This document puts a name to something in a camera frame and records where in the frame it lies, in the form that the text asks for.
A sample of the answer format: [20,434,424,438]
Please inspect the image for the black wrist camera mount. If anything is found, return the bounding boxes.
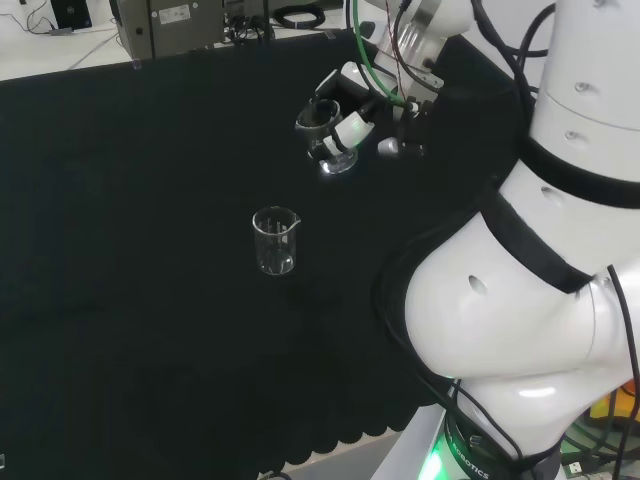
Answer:
[376,98,435,159]

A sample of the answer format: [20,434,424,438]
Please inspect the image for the black bench cloth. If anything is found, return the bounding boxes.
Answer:
[0,27,539,480]

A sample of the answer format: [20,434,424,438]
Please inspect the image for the yellow stop button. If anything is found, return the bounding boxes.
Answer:
[588,380,640,427]

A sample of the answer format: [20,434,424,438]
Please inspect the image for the clear graduated glass beaker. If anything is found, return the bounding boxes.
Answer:
[251,205,301,277]

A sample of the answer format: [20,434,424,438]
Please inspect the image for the black desktop device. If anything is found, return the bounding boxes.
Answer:
[50,0,92,29]

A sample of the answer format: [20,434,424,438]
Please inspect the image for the grey metal equipment box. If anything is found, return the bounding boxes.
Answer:
[108,0,227,59]

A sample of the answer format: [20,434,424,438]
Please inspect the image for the black coiled cable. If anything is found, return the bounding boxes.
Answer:
[272,0,322,27]

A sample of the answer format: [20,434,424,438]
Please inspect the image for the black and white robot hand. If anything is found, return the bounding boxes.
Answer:
[298,61,401,162]

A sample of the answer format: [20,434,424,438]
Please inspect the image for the green cable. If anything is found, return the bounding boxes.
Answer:
[351,0,419,109]

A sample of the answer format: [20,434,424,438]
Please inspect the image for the small clear glass beaker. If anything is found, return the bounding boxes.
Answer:
[294,98,359,175]

